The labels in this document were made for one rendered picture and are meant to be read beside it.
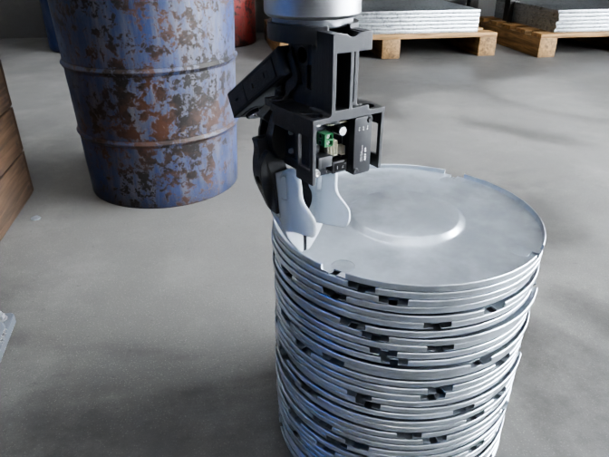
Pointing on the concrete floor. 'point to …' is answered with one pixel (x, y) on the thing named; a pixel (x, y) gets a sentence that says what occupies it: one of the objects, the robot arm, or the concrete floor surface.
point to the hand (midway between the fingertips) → (298, 235)
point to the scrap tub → (151, 96)
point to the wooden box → (11, 163)
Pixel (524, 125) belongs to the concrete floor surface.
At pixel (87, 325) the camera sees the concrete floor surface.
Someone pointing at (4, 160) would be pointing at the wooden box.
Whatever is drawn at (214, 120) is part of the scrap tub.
